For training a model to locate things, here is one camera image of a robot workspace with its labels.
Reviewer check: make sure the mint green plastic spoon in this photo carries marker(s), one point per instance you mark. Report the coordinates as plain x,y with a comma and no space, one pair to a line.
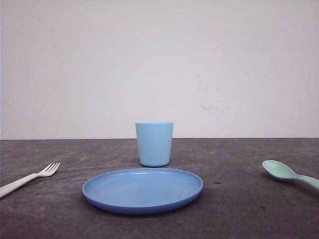
282,172

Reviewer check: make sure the light blue plastic cup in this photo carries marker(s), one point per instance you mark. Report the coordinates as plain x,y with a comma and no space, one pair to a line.
154,140

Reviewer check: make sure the blue plastic plate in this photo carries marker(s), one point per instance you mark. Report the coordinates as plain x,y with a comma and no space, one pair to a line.
142,191

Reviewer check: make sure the white plastic fork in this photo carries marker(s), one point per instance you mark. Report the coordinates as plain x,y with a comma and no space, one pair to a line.
46,172

